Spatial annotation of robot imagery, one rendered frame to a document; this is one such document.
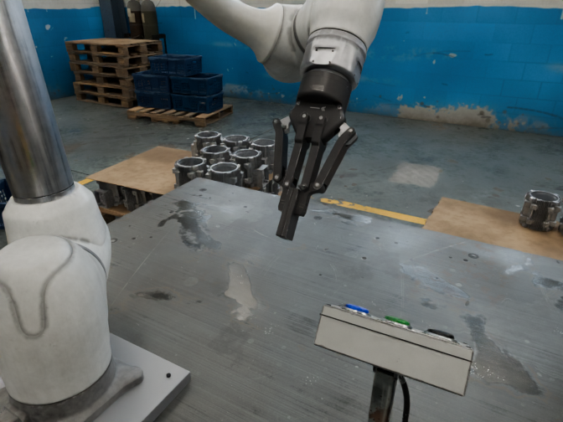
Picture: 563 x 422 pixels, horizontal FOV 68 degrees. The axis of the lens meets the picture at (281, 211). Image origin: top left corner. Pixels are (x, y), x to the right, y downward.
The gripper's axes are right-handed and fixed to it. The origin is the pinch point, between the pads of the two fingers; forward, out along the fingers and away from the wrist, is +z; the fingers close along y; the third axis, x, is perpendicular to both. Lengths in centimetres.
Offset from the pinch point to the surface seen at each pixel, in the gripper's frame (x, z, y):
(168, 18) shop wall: 436, -341, -480
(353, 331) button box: -3.5, 12.4, 12.9
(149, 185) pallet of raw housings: 157, -22, -164
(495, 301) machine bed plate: 55, 1, 33
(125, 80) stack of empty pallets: 372, -194, -455
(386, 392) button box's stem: 2.2, 18.7, 17.6
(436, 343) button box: -3.5, 11.0, 21.8
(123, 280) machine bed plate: 30, 21, -50
